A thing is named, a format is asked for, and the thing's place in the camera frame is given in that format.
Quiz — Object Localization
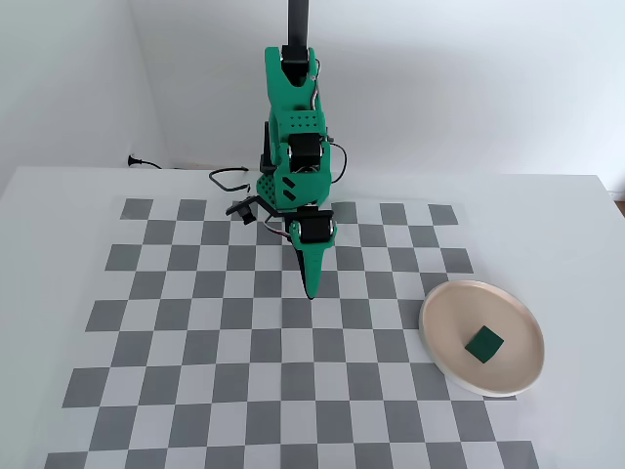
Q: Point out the black vertical pole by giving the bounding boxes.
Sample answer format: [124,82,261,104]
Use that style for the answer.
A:
[286,0,312,50]

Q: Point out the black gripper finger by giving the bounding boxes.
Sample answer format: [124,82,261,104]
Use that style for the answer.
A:
[295,247,313,300]

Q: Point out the beige round plate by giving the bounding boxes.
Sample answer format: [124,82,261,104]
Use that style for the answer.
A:
[418,279,546,398]

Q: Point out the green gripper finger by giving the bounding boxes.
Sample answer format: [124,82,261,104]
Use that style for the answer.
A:
[301,243,334,300]

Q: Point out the grey white checkerboard mat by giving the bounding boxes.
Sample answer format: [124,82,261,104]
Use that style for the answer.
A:
[46,197,541,469]

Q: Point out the green gripper body black servo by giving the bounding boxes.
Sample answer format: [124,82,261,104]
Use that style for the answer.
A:
[286,204,339,254]

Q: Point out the black looped camera cable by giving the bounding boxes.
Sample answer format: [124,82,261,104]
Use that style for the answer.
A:
[208,166,253,193]

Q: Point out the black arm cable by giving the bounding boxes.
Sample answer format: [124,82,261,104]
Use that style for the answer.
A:
[324,136,349,187]

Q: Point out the black power plug with cord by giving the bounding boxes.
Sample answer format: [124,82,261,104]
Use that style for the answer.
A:
[127,154,163,171]

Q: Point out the dark green cube dice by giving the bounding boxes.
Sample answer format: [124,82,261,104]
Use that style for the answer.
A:
[464,324,505,364]

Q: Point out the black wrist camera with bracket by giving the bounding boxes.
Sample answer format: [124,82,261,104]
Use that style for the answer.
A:
[225,193,282,227]

